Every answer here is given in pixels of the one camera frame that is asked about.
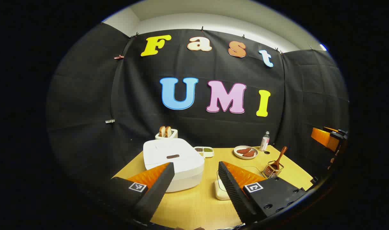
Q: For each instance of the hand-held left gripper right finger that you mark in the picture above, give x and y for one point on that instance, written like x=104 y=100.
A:
x=234 y=191

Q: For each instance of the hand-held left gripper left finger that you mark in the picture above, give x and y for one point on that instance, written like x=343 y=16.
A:
x=159 y=188

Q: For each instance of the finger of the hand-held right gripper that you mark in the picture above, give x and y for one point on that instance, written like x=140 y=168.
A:
x=320 y=136

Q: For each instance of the white rice cooker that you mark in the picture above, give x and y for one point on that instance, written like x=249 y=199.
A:
x=185 y=164

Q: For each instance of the brown wooden spoon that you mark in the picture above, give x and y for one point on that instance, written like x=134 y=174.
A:
x=279 y=158

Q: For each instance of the clear plastic box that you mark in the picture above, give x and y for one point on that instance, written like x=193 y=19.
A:
x=218 y=195

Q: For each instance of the white round plate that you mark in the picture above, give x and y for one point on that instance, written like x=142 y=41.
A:
x=238 y=155

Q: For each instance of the red meat piece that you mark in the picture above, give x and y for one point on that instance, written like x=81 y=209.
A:
x=249 y=154
x=243 y=150

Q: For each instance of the white divided grain dish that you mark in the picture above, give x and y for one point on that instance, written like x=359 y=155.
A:
x=210 y=154

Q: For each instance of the white toaster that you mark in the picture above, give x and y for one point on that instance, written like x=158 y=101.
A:
x=173 y=135

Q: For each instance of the clear bottle pink label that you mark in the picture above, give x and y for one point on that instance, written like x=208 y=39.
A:
x=264 y=142

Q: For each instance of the toast bread slice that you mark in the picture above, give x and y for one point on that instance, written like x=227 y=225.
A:
x=162 y=131
x=168 y=131

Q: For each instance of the silver clip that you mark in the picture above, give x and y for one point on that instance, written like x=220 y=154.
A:
x=110 y=121

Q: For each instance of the black backdrop cloth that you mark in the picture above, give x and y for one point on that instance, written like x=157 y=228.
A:
x=143 y=95

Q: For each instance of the red clothes clip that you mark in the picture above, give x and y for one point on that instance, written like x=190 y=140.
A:
x=119 y=57

